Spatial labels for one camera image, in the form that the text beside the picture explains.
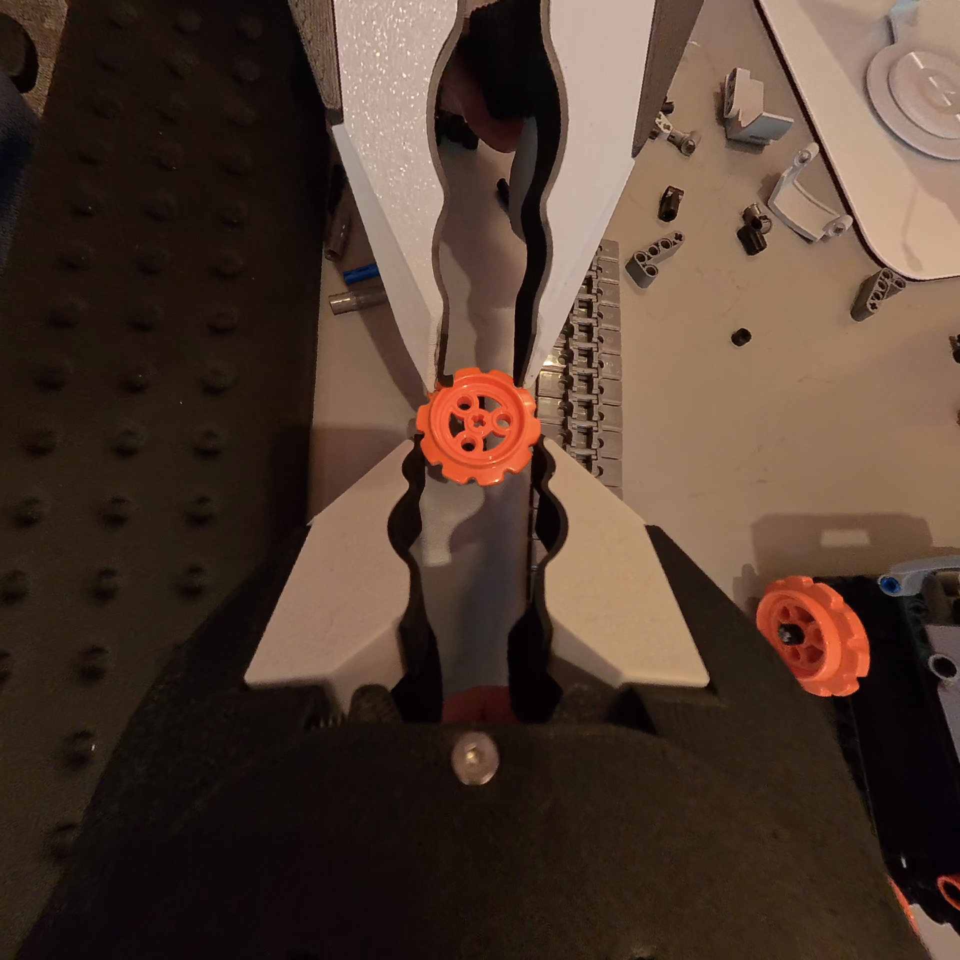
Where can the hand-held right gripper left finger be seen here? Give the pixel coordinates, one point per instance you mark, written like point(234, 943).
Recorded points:
point(337, 600)

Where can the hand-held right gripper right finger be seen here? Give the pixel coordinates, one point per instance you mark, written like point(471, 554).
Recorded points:
point(615, 600)

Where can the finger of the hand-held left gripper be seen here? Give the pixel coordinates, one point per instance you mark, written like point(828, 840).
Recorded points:
point(600, 112)
point(382, 112)

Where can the black small pin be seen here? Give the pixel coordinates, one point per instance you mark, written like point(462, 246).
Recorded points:
point(502, 191)

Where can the orange gear-edged wheel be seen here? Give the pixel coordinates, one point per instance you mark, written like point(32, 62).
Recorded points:
point(450, 450)

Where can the person's left hand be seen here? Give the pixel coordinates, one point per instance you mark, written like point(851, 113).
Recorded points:
point(495, 112)

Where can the black pin joiner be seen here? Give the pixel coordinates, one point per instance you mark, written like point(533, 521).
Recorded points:
point(670, 202)

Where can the grey connector tube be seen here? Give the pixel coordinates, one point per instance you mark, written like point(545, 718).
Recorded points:
point(358, 300)
point(339, 232)

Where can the light grey holed curved panel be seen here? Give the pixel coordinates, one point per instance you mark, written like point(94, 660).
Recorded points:
point(754, 109)

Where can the dark grey long bent liftarm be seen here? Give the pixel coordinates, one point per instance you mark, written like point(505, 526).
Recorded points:
point(652, 259)

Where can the blue toy pin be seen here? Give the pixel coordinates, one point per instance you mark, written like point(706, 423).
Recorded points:
point(360, 272)

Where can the black axle pin connector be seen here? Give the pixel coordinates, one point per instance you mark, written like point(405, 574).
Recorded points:
point(754, 229)

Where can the toy vehicle with orange wheels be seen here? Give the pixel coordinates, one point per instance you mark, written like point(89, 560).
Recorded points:
point(862, 675)

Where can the black round bush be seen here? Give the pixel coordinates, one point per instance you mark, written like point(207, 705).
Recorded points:
point(741, 337)

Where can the dark studded panel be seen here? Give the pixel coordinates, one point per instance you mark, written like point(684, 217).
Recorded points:
point(150, 375)

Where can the dark grey short bent liftarm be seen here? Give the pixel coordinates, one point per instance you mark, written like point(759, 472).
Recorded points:
point(877, 292)

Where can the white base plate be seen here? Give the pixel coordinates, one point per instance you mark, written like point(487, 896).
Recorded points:
point(825, 112)

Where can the grey metal disc bracket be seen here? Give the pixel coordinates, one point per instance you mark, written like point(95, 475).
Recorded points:
point(915, 90)

